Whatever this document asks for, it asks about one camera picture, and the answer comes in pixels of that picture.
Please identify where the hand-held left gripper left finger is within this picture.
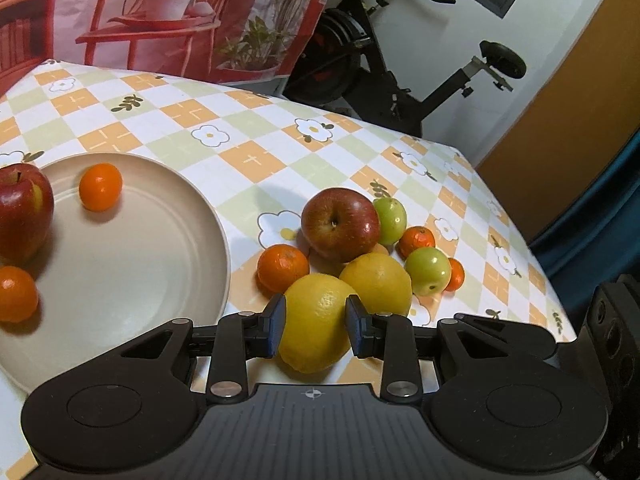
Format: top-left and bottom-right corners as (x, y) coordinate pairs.
(112, 294), (288, 405)

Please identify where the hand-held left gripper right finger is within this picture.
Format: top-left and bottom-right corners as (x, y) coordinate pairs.
(345, 294), (558, 405)

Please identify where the yellow lemon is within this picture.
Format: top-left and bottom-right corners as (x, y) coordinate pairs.
(277, 274), (358, 374)
(339, 252), (414, 317)

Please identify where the orange tangerine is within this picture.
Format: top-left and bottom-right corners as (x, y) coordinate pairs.
(0, 266), (39, 323)
(446, 257), (466, 292)
(397, 226), (437, 257)
(256, 244), (311, 295)
(79, 162), (124, 212)

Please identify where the green apple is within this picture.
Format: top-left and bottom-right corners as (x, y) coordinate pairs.
(372, 196), (408, 245)
(404, 247), (452, 297)

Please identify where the red apple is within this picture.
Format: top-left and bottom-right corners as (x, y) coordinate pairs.
(300, 187), (382, 263)
(0, 162), (55, 266)

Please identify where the beige round plate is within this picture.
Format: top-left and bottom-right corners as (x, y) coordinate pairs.
(0, 152), (231, 393)

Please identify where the teal curtain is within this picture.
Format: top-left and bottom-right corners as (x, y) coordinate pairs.
(530, 135), (640, 281)

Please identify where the checkered flower tablecloth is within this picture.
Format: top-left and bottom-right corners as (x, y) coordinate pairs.
(0, 59), (581, 411)

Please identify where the black exercise bike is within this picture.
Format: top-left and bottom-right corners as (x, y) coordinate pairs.
(282, 0), (528, 138)

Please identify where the brown wooden door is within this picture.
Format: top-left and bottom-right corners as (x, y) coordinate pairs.
(475, 0), (640, 241)

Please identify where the pink printed backdrop cloth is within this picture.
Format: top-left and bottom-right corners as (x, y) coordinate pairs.
(0, 0), (351, 86)

